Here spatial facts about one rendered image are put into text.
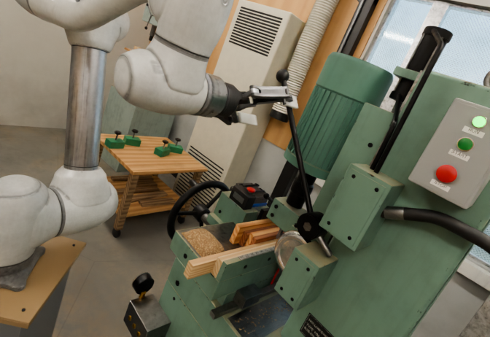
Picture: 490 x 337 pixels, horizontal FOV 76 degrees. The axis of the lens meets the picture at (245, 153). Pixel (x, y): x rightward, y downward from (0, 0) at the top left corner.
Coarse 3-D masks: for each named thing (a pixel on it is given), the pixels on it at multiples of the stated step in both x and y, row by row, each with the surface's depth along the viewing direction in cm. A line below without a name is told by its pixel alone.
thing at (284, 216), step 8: (280, 200) 93; (272, 208) 94; (280, 208) 92; (288, 208) 90; (272, 216) 93; (280, 216) 92; (288, 216) 90; (296, 216) 88; (280, 224) 92; (288, 224) 90
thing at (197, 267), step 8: (272, 240) 96; (240, 248) 85; (248, 248) 87; (208, 256) 77; (216, 256) 78; (192, 264) 72; (200, 264) 73; (208, 264) 75; (184, 272) 74; (192, 272) 73; (200, 272) 75; (208, 272) 77
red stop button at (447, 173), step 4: (440, 168) 52; (444, 168) 52; (448, 168) 52; (452, 168) 51; (436, 172) 53; (440, 172) 52; (444, 172) 52; (448, 172) 52; (452, 172) 51; (456, 172) 51; (440, 176) 52; (444, 176) 52; (448, 176) 52; (452, 176) 51; (456, 176) 51; (440, 180) 52; (444, 180) 52; (448, 180) 52; (452, 180) 51
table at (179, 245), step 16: (224, 224) 102; (176, 240) 88; (224, 240) 93; (176, 256) 88; (192, 256) 83; (256, 272) 87; (272, 272) 94; (208, 288) 78; (224, 288) 79; (240, 288) 85
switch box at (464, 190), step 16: (448, 112) 53; (464, 112) 51; (480, 112) 50; (448, 128) 53; (480, 128) 50; (432, 144) 54; (448, 144) 53; (480, 144) 50; (432, 160) 54; (448, 160) 53; (464, 160) 51; (480, 160) 50; (416, 176) 56; (432, 176) 54; (464, 176) 51; (480, 176) 50; (432, 192) 54; (448, 192) 52; (464, 192) 51; (480, 192) 52; (464, 208) 51
